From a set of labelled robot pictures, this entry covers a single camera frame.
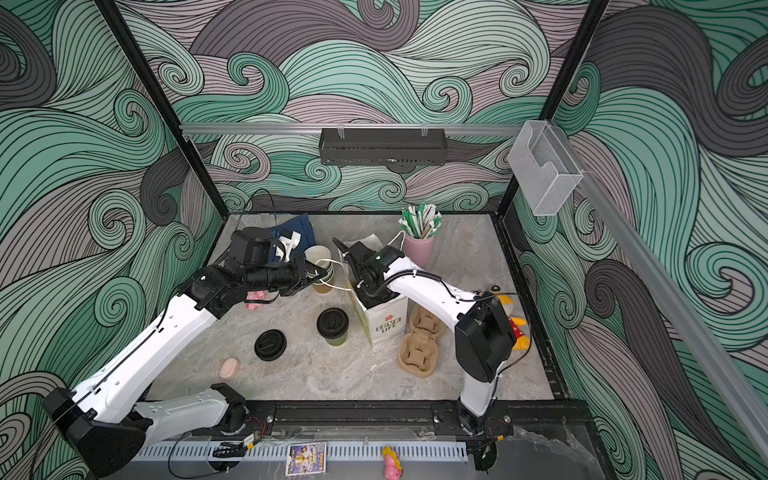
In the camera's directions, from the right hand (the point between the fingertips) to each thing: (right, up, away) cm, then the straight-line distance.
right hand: (378, 305), depth 84 cm
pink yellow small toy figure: (+3, -32, -19) cm, 37 cm away
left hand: (-11, +12, -16) cm, 23 cm away
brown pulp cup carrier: (+12, -13, -2) cm, 18 cm away
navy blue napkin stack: (-29, +25, +25) cm, 45 cm away
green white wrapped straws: (+15, +24, +12) cm, 31 cm away
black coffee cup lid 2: (-31, -11, 0) cm, 33 cm away
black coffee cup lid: (-12, -3, -6) cm, 14 cm away
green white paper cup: (-11, -10, -2) cm, 15 cm away
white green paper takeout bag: (+1, -2, -9) cm, 9 cm away
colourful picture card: (-16, -32, -17) cm, 39 cm away
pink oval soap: (-40, -17, -4) cm, 44 cm away
